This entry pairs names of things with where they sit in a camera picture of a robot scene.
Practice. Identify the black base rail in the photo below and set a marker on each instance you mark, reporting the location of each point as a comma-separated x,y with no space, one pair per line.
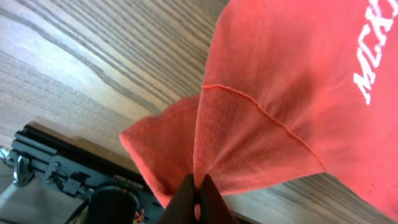
72,170

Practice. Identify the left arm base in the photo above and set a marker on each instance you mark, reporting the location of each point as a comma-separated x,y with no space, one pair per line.
111,204

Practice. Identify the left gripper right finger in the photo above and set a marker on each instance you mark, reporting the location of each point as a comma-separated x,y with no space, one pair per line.
213,209

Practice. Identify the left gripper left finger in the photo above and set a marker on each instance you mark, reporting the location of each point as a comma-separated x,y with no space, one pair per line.
181,208

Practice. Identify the red soccer t-shirt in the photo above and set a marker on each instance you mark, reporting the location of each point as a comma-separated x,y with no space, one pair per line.
291,88

